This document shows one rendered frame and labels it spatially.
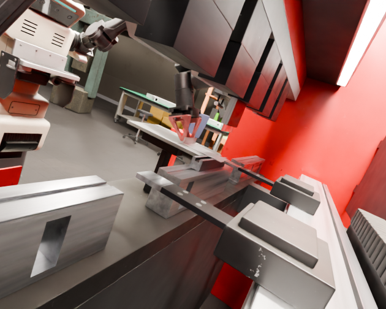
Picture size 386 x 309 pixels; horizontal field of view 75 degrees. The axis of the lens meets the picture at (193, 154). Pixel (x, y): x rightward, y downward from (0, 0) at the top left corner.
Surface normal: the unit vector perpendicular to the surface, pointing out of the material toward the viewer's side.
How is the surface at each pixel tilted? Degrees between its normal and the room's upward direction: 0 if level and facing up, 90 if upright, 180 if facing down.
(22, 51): 90
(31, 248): 90
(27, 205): 0
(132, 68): 90
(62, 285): 0
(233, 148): 90
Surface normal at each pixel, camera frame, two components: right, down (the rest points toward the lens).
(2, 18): 0.63, 0.47
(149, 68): -0.37, 0.04
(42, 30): 0.80, 0.53
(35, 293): 0.36, -0.91
